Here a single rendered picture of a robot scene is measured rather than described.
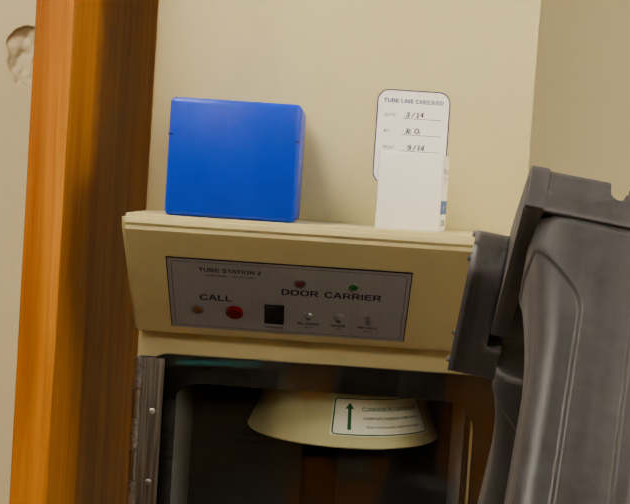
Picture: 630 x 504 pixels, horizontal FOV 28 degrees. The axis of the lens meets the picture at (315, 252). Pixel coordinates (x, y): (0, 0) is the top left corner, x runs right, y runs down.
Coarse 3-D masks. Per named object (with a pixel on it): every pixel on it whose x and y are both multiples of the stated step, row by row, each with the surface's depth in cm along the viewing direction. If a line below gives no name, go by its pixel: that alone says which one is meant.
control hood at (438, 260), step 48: (144, 240) 96; (192, 240) 96; (240, 240) 95; (288, 240) 95; (336, 240) 95; (384, 240) 94; (432, 240) 94; (144, 288) 100; (432, 288) 98; (240, 336) 104; (288, 336) 103; (432, 336) 102
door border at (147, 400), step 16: (144, 368) 106; (160, 368) 106; (144, 384) 106; (160, 384) 106; (144, 400) 106; (160, 400) 106; (144, 416) 106; (160, 416) 106; (144, 432) 106; (160, 432) 106; (144, 448) 106; (128, 464) 106; (144, 464) 106; (144, 480) 106; (144, 496) 106
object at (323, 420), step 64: (192, 384) 106; (256, 384) 106; (320, 384) 105; (384, 384) 105; (448, 384) 105; (192, 448) 106; (256, 448) 106; (320, 448) 106; (384, 448) 106; (448, 448) 105
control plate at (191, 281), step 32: (192, 288) 100; (224, 288) 99; (256, 288) 99; (288, 288) 99; (320, 288) 99; (384, 288) 98; (192, 320) 103; (224, 320) 102; (256, 320) 102; (288, 320) 102; (320, 320) 102; (352, 320) 101; (384, 320) 101
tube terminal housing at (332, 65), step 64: (192, 0) 105; (256, 0) 105; (320, 0) 105; (384, 0) 105; (448, 0) 105; (512, 0) 105; (192, 64) 105; (256, 64) 105; (320, 64) 105; (384, 64) 105; (448, 64) 105; (512, 64) 105; (320, 128) 105; (512, 128) 105; (320, 192) 106; (448, 192) 106; (512, 192) 105
